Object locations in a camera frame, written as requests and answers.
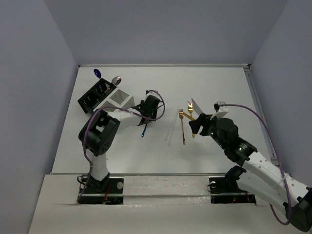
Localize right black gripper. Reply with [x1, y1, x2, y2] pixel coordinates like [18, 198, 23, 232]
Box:
[189, 113, 227, 150]

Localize blue metallic spoon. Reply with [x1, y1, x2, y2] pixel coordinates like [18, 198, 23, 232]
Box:
[141, 123, 148, 137]

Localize silver spoon pink handle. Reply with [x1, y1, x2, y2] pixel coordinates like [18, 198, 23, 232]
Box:
[104, 76, 122, 94]

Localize purple metallic spoon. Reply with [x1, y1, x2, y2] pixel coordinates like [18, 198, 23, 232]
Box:
[93, 69, 102, 79]

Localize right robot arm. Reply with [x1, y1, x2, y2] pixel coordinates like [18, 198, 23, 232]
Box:
[189, 114, 312, 232]

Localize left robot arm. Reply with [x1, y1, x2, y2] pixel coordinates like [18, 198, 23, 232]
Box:
[78, 90, 165, 193]

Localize gold fork right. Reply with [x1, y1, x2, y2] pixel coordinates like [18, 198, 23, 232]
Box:
[187, 103, 196, 138]

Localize copper fork left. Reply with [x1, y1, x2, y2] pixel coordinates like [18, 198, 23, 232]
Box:
[179, 109, 186, 145]

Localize clear chopstick left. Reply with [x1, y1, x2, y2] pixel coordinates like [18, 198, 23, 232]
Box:
[165, 108, 179, 141]

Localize clear chopstick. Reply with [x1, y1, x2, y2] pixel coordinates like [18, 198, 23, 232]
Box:
[168, 114, 178, 146]
[165, 108, 179, 141]

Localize white utensil container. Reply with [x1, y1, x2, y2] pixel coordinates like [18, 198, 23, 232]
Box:
[93, 88, 135, 112]

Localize clear chopstick right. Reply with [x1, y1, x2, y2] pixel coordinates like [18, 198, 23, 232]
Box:
[168, 114, 178, 146]

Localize black utensil container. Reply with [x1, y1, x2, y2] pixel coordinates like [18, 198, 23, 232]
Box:
[78, 78, 117, 114]

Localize silver knife iridescent handle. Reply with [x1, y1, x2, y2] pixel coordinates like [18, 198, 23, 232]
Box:
[191, 98, 204, 115]

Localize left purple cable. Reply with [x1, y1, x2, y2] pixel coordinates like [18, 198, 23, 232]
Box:
[77, 89, 166, 203]

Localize gold knife black handle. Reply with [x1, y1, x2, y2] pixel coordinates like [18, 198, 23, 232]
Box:
[183, 113, 195, 121]

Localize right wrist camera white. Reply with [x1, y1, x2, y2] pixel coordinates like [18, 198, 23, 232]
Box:
[211, 101, 229, 120]

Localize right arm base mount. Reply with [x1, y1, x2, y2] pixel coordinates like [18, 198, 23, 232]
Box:
[206, 177, 256, 204]

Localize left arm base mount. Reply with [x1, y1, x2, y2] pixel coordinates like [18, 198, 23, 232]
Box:
[77, 175, 124, 205]

